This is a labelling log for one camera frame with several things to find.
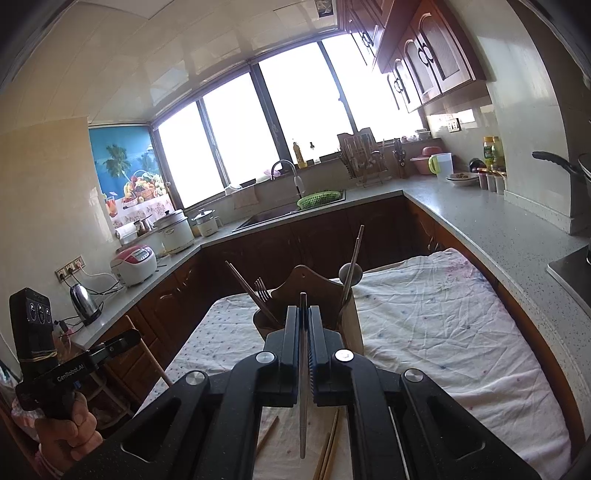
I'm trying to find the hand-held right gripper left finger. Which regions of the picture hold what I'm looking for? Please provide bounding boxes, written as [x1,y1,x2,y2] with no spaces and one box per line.
[62,305,306,480]

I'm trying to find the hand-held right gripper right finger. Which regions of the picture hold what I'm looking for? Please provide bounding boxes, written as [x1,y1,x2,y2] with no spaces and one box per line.
[307,306,542,480]

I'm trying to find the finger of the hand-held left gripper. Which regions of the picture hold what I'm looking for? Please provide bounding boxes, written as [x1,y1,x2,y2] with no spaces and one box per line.
[88,330,142,366]

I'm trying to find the wooden utensil holder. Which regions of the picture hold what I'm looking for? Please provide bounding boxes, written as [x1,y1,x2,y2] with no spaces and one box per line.
[252,264,365,356]

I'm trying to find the wooden chopsticks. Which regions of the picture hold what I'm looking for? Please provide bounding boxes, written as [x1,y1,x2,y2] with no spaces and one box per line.
[225,262,278,326]

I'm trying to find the metal spoon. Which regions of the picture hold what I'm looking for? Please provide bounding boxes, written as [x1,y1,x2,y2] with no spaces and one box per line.
[338,262,363,319]

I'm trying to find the person's left forearm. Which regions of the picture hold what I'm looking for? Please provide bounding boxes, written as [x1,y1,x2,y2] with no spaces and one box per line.
[25,450,70,480]

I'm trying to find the person's left hand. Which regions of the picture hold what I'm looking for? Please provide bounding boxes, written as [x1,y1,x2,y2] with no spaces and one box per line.
[34,398,105,462]

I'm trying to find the wooden stool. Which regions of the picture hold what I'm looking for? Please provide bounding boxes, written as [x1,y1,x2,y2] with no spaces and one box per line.
[90,314,174,416]

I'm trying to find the steel electric kettle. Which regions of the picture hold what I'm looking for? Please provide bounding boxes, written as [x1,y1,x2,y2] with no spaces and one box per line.
[69,283,103,326]

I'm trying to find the white and red rice cooker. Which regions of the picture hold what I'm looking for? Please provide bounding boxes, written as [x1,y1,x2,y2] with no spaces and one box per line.
[110,244,158,288]

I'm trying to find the wooden chopstick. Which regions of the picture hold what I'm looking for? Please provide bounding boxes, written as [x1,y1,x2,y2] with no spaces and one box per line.
[313,418,334,480]
[255,414,280,457]
[321,408,341,480]

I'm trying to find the wooden base cabinets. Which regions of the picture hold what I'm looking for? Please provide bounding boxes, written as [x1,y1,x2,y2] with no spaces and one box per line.
[85,196,499,407]

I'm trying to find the floral white tablecloth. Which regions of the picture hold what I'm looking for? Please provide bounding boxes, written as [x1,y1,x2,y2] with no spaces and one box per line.
[134,248,573,480]

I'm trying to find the white slow cooker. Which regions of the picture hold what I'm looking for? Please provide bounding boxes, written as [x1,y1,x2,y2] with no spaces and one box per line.
[152,209,195,256]

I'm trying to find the steel kitchen sink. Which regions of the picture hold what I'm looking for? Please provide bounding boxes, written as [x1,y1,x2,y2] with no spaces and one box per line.
[231,198,347,233]

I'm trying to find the small white electric pot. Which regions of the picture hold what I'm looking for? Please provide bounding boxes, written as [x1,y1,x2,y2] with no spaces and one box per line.
[191,209,223,238]

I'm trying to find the green plastic colander basket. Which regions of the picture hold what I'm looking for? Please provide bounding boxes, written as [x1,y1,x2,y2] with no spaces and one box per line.
[296,191,345,210]

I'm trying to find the white dish cloth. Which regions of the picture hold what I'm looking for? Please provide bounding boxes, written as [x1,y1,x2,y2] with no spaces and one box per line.
[232,187,260,209]

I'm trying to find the chrome kitchen faucet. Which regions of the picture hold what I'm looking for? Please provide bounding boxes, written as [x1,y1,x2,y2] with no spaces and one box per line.
[270,160,306,208]

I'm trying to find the dish drying rack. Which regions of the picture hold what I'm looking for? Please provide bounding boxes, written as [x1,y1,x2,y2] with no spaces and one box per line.
[337,129,393,188]

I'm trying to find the knife block with scissors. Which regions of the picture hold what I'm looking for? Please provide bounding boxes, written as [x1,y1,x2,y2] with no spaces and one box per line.
[392,138,409,179]

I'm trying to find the grey speckled kitchen countertop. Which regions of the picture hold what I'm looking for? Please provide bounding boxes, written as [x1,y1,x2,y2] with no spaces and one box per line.
[69,173,591,407]

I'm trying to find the pink plastic basin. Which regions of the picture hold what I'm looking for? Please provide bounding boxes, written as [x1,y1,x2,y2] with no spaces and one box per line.
[410,146,441,175]

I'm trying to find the kitchen window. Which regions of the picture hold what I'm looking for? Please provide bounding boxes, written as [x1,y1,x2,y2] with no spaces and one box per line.
[150,34,426,208]

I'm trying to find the gas stove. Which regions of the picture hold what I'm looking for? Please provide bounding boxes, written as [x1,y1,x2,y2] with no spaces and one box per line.
[546,247,591,294]

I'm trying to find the black wok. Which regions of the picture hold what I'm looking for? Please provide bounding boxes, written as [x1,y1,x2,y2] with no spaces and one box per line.
[532,151,591,185]

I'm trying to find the range hood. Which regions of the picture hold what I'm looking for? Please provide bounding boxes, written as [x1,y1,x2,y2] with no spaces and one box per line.
[510,0,591,153]

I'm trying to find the kettle power cable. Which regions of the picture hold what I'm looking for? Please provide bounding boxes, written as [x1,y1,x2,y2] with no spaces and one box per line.
[83,272,123,296]

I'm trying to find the wall power outlet strip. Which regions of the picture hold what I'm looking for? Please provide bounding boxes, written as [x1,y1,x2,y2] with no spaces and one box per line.
[55,256,87,282]

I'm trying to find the tropical fruit wall poster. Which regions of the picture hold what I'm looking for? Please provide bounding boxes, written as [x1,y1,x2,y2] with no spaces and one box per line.
[89,126,172,217]

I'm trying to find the white pitcher with green handle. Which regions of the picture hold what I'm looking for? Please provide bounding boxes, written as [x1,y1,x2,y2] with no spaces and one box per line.
[428,152,453,182]

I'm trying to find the wooden wall cabinets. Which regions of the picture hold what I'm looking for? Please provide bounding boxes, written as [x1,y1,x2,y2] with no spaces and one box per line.
[335,0,488,114]

